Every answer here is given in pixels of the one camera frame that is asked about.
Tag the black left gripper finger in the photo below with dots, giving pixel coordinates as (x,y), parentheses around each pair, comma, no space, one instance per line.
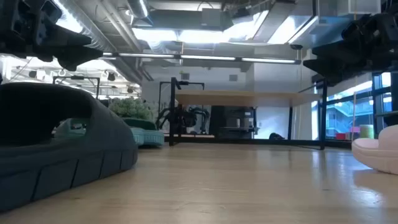
(79,56)
(65,39)

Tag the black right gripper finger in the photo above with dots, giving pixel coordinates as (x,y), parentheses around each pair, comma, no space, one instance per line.
(345,51)
(335,70)

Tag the pink rubber slide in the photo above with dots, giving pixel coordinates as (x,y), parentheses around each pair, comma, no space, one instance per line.
(379,152)

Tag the dark grey rubber slide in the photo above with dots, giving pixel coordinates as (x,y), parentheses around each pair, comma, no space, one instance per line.
(93,155)

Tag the black background robot arm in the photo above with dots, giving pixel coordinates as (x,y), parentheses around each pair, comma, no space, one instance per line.
(162,116)
(199,116)

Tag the black track spotlight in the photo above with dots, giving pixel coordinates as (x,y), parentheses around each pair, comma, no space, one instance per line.
(32,74)
(111,76)

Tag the pink box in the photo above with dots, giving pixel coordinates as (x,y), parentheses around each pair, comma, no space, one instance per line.
(355,129)

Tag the red box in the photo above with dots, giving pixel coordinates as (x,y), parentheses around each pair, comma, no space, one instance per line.
(340,136)

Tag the yellow-green cylinder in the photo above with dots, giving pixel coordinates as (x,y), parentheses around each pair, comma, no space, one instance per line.
(367,131)

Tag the green plant in white pot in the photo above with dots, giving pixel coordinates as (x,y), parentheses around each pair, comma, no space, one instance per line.
(130,108)

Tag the black round object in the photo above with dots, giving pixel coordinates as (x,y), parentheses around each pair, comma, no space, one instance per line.
(276,136)

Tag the black equipment rack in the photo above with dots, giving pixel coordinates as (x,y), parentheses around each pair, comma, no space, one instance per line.
(233,121)

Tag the long linear ceiling light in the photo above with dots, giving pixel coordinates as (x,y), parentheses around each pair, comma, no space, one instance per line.
(205,58)

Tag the grey ceiling unit box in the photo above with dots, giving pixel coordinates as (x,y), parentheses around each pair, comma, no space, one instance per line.
(212,17)

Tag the black background station frame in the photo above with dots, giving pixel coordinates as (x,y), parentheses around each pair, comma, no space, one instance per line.
(77,77)
(183,83)

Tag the black dome security camera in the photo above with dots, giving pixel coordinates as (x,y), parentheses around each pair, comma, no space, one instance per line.
(296,46)

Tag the black upright post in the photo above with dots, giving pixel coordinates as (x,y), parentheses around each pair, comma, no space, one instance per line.
(395,99)

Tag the round silver air duct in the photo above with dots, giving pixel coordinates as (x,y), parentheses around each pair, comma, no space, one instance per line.
(138,8)

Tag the wooden shelf black metal frame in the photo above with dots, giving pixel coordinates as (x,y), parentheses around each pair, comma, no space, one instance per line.
(242,99)

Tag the square wall vent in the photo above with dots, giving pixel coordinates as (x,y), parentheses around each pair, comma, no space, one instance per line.
(233,77)
(185,76)

